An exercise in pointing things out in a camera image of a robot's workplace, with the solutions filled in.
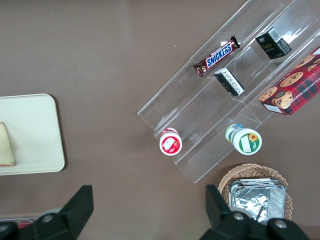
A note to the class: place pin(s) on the clear acrylic stepped shelf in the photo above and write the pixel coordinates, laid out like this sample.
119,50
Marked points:
200,105

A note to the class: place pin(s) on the beige plastic tray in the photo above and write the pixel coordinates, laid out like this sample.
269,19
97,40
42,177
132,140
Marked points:
32,130

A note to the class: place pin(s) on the small black box white side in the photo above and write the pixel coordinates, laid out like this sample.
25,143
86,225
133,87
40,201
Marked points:
228,82

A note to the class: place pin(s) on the small black face box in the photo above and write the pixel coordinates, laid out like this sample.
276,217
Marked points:
271,43

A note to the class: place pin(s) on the clear acrylic bottle rack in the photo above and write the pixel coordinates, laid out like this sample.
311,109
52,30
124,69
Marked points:
10,218

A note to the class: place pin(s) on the green lid yogurt cup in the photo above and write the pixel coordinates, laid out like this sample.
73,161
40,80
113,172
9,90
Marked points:
246,141

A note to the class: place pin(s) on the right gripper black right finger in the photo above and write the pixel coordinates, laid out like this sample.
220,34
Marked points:
220,215

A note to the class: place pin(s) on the triangle sandwich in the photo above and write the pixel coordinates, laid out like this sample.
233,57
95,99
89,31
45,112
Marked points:
6,147

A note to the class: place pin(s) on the red plaid cookie box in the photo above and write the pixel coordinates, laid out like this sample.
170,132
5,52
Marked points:
292,90

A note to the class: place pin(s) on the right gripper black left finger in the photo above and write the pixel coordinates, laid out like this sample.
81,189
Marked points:
72,215

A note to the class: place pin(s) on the red lid yogurt cup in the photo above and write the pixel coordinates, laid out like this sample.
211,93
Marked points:
170,143

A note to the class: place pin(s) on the Snickers chocolate bar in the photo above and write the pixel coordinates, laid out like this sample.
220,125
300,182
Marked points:
217,56

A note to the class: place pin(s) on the light wicker basket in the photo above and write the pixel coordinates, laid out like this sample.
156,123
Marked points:
250,172

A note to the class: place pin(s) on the stack of foil trays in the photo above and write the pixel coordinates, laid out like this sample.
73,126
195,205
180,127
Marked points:
255,200

